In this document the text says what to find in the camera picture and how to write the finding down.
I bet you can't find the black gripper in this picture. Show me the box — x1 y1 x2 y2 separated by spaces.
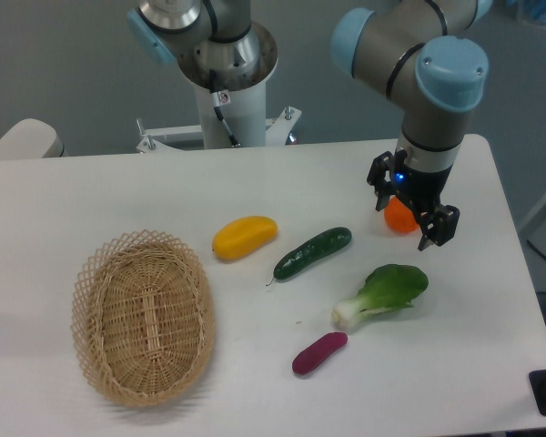
367 149 460 251

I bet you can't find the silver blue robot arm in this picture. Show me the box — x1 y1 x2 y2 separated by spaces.
127 1 490 249

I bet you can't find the green cucumber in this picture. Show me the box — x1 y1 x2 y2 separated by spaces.
267 227 353 287

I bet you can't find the orange toy fruit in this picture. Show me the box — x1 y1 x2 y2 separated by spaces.
383 197 420 234

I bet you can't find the green bok choy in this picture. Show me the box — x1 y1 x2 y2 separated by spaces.
331 264 429 331

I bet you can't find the yellow mango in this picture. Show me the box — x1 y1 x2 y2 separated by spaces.
212 216 278 261

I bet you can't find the purple sweet potato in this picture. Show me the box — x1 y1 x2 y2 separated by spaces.
291 331 349 376

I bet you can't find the woven wicker basket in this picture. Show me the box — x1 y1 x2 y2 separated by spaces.
71 229 216 407

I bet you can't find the white chair back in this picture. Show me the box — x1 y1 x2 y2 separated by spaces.
0 118 67 161

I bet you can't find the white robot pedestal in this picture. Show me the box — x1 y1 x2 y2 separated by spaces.
136 22 302 153

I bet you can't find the black cable on pedestal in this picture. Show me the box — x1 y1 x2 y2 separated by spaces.
207 68 241 148

